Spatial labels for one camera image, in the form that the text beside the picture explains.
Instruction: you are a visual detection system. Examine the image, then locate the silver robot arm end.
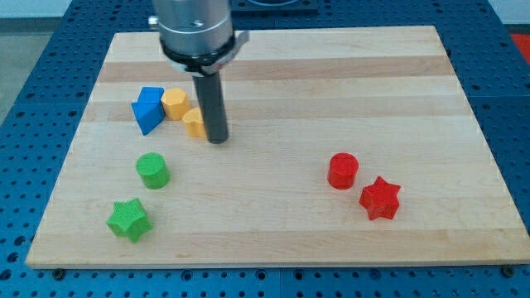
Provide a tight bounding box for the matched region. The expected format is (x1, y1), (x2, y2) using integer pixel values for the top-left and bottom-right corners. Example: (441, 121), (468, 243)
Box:
(149, 0), (250, 77)

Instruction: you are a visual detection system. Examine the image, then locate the yellow heart block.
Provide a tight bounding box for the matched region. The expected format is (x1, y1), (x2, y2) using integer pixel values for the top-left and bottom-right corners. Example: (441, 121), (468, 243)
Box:
(182, 108), (206, 138)

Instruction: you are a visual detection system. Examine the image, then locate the red cylinder block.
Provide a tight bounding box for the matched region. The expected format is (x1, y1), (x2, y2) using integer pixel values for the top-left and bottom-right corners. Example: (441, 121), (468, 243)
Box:
(327, 152), (359, 190)

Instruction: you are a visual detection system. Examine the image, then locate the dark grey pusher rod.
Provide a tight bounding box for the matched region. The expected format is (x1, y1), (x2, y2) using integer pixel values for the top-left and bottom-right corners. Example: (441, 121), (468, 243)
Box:
(193, 72), (229, 144)

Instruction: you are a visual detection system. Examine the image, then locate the wooden board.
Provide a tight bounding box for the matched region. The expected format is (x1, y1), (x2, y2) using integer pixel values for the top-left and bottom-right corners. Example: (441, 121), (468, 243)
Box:
(26, 26), (529, 269)

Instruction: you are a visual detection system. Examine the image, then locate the yellow hexagon block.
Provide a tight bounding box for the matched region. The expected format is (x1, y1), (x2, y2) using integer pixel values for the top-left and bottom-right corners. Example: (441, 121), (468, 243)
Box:
(161, 88), (190, 121)

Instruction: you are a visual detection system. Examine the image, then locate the green cylinder block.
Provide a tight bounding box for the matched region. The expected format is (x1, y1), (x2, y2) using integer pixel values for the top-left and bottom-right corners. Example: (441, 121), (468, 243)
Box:
(136, 152), (171, 190)

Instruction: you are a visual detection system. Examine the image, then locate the blue wedge block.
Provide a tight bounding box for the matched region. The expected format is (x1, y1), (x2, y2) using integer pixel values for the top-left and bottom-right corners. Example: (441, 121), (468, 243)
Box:
(132, 102), (166, 135)

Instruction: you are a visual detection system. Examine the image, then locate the blue cube block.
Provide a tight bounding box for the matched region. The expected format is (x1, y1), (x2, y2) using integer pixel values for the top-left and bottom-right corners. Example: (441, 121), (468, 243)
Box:
(137, 86), (165, 103)

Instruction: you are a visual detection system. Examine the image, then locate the red star block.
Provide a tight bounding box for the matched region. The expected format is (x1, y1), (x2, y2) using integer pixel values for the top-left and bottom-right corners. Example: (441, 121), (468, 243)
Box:
(359, 176), (401, 220)

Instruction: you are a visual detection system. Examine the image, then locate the green star block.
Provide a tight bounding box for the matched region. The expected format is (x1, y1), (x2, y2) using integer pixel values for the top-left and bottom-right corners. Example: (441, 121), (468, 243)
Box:
(106, 198), (152, 243)

